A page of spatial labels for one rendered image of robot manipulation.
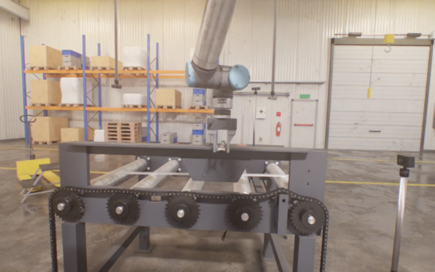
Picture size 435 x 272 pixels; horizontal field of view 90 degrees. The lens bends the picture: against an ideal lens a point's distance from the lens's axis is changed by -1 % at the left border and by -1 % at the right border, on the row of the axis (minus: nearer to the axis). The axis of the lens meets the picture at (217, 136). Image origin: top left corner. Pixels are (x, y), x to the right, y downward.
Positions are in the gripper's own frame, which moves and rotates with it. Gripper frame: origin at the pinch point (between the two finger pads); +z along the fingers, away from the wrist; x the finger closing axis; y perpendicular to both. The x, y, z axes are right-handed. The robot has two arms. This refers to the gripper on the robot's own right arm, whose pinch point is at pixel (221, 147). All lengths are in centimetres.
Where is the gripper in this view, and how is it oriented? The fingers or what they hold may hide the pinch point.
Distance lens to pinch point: 98.3
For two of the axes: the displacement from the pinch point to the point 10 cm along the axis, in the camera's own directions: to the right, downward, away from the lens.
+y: -0.7, 0.8, -9.9
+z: -0.2, 10.0, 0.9
